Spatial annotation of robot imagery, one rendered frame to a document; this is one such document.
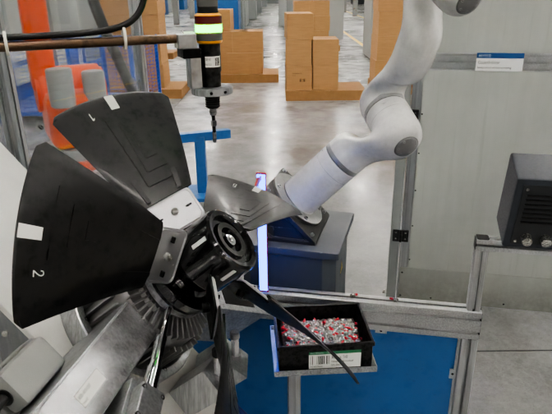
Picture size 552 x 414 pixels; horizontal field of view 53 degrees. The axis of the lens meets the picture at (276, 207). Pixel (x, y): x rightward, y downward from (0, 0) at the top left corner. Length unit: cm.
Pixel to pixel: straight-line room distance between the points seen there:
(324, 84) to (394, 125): 711
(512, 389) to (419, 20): 176
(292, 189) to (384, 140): 32
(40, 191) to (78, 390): 26
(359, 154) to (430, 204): 142
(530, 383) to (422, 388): 118
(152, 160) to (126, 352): 33
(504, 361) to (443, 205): 78
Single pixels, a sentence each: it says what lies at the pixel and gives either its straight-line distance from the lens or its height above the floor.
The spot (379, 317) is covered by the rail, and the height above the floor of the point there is 82.
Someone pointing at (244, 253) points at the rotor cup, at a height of 120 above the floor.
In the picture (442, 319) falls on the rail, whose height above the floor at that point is 83.
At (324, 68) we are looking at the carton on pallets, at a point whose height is 45.
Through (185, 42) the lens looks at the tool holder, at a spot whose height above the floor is 153.
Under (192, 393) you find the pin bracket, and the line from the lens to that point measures 106.
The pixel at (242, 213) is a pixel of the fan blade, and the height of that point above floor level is 119.
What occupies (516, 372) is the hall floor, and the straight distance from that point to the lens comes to 278.
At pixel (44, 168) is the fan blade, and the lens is 74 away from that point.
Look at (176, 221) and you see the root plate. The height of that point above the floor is 124.
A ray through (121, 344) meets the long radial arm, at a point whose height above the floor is 112.
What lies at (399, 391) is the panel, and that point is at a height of 58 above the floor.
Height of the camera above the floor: 161
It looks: 22 degrees down
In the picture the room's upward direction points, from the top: 1 degrees counter-clockwise
